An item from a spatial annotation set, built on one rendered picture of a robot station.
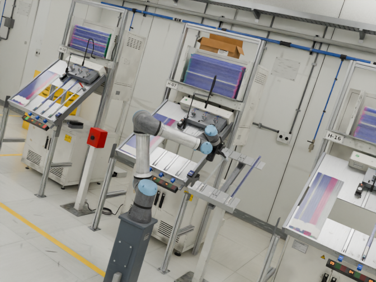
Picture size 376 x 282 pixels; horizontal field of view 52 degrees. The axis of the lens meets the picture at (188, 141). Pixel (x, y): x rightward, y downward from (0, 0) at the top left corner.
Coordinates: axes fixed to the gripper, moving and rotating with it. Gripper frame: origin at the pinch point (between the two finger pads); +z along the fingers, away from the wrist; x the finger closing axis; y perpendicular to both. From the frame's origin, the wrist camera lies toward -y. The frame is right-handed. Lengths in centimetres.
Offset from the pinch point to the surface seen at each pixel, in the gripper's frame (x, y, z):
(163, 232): 39, -53, 69
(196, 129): 41, 26, 23
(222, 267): -12, -51, 98
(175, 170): 30.7, -17.4, 12.3
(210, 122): 32, 35, 18
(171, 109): 75, 38, 25
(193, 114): 48, 35, 17
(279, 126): 20, 127, 146
